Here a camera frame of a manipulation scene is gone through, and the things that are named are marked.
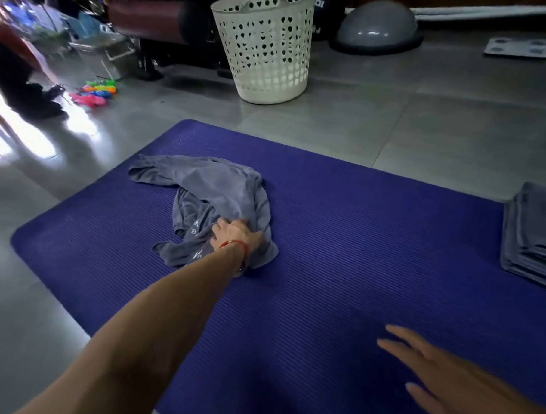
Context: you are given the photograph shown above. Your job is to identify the person's left hand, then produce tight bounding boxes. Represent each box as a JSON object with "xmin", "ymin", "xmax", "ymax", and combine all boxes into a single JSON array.
[{"xmin": 208, "ymin": 216, "xmax": 265, "ymax": 270}]

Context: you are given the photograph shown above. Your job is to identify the person's right hand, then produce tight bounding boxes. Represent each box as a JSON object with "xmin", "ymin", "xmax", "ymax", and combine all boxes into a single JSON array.
[{"xmin": 374, "ymin": 324, "xmax": 535, "ymax": 414}]

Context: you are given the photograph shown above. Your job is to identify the pile of dark grey towels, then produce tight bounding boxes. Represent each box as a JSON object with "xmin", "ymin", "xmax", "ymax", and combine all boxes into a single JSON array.
[{"xmin": 125, "ymin": 152, "xmax": 283, "ymax": 278}]

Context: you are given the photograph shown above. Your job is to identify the purple ribbed mat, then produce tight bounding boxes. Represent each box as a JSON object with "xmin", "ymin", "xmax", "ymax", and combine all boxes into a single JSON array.
[{"xmin": 3, "ymin": 111, "xmax": 546, "ymax": 414}]

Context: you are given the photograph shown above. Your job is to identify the person's left forearm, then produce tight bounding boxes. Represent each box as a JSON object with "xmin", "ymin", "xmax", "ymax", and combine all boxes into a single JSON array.
[{"xmin": 15, "ymin": 235, "xmax": 247, "ymax": 414}]

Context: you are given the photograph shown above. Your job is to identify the white perforated laundry basket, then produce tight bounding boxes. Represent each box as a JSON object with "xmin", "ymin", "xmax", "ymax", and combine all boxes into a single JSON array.
[{"xmin": 206, "ymin": 0, "xmax": 317, "ymax": 107}]

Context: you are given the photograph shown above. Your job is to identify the colourful small dumbbells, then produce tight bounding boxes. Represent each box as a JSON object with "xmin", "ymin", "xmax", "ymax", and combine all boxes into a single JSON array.
[{"xmin": 83, "ymin": 78, "xmax": 119, "ymax": 97}]

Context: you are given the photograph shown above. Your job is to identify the pink plastic toy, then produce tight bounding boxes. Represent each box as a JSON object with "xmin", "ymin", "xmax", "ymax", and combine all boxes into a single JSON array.
[{"xmin": 69, "ymin": 90, "xmax": 109, "ymax": 110}]

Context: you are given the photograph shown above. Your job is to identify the maroon padded gym machine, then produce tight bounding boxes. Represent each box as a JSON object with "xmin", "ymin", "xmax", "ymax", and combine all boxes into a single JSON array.
[{"xmin": 52, "ymin": 0, "xmax": 237, "ymax": 84}]

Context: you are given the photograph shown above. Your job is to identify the black medicine ball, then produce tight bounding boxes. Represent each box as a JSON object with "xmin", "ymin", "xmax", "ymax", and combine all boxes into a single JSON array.
[{"xmin": 312, "ymin": 0, "xmax": 351, "ymax": 44}]

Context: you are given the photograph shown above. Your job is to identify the grey balance dome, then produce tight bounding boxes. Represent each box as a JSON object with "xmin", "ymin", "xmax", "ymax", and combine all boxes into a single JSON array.
[{"xmin": 329, "ymin": 0, "xmax": 427, "ymax": 58}]

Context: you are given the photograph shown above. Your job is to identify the white bathroom scale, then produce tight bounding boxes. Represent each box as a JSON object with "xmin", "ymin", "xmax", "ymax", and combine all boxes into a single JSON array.
[{"xmin": 483, "ymin": 36, "xmax": 546, "ymax": 60}]

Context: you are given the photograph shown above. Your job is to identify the red string bracelet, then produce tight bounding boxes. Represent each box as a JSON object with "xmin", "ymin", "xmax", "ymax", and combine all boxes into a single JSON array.
[{"xmin": 218, "ymin": 239, "xmax": 250, "ymax": 264}]

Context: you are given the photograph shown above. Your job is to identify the white wall pipe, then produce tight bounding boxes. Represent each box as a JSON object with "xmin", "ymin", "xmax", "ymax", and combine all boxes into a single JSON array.
[{"xmin": 344, "ymin": 0, "xmax": 546, "ymax": 27}]

